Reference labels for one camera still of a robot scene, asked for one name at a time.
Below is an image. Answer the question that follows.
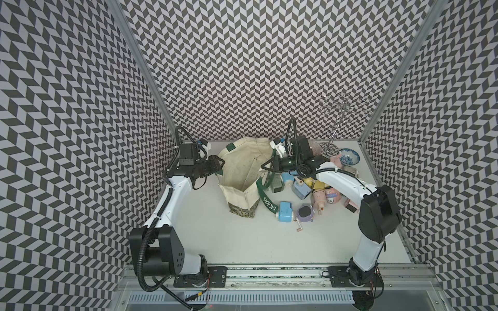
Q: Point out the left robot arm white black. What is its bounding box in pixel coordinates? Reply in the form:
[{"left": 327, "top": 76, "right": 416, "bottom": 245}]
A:
[{"left": 128, "top": 139, "right": 225, "bottom": 292}]

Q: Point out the white grey pencil sharpener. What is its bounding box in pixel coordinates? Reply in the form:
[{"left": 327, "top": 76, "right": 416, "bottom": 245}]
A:
[{"left": 343, "top": 167, "right": 359, "bottom": 177}]

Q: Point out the small pink sharpener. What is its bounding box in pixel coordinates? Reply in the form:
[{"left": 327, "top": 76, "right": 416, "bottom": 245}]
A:
[{"left": 344, "top": 198, "right": 359, "bottom": 214}]

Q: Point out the pink ribbed bowl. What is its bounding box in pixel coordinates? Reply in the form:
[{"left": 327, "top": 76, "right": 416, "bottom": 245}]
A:
[{"left": 309, "top": 141, "right": 323, "bottom": 156}]

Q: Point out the pink block pencil sharpener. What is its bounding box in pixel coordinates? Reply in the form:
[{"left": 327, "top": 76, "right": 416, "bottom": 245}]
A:
[{"left": 330, "top": 154, "right": 343, "bottom": 169}]

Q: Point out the silver jewelry tree stand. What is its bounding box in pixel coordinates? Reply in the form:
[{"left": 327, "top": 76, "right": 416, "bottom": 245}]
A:
[{"left": 319, "top": 93, "right": 374, "bottom": 158}]

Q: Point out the pale blue block sharpener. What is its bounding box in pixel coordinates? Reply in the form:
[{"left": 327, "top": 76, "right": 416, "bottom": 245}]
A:
[{"left": 292, "top": 180, "right": 312, "bottom": 200}]

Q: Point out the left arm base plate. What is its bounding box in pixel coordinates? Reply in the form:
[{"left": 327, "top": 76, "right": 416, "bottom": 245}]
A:
[{"left": 173, "top": 266, "right": 228, "bottom": 288}]

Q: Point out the small yellow black sharpener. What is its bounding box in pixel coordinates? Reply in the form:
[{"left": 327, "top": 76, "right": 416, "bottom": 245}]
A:
[{"left": 313, "top": 180, "right": 328, "bottom": 190}]

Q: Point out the blue white patterned bowl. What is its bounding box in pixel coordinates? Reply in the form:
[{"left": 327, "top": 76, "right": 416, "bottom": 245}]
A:
[{"left": 338, "top": 149, "right": 361, "bottom": 167}]

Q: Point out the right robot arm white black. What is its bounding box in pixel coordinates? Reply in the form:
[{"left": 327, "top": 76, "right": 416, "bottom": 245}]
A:
[{"left": 261, "top": 136, "right": 402, "bottom": 287}]

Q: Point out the purple small pencil sharpener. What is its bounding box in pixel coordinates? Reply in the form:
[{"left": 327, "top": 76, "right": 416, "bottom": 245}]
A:
[{"left": 295, "top": 205, "right": 315, "bottom": 232}]

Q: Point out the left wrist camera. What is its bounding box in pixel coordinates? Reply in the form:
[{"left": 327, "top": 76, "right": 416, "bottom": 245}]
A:
[{"left": 197, "top": 139, "right": 211, "bottom": 154}]

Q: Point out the blue round pencil sharpener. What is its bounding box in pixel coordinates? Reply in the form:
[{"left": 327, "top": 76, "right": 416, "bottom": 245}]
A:
[{"left": 281, "top": 172, "right": 295, "bottom": 186}]

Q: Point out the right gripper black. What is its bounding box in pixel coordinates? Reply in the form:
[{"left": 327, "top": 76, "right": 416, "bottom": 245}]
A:
[{"left": 261, "top": 154, "right": 302, "bottom": 172}]

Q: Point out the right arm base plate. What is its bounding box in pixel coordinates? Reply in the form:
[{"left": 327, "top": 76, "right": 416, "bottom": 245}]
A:
[{"left": 323, "top": 266, "right": 385, "bottom": 288}]

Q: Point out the cream canvas tote bag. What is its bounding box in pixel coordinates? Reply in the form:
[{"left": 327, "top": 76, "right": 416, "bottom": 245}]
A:
[{"left": 216, "top": 137, "right": 274, "bottom": 218}]

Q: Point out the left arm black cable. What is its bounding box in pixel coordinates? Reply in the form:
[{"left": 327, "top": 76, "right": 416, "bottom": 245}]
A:
[{"left": 135, "top": 125, "right": 203, "bottom": 311}]

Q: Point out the pink jar shaped sharpener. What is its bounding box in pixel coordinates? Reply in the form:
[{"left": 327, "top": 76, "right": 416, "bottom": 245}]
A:
[{"left": 311, "top": 189, "right": 328, "bottom": 215}]

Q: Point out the aluminium mounting rail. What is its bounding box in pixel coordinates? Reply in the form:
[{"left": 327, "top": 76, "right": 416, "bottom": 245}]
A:
[{"left": 116, "top": 264, "right": 444, "bottom": 292}]

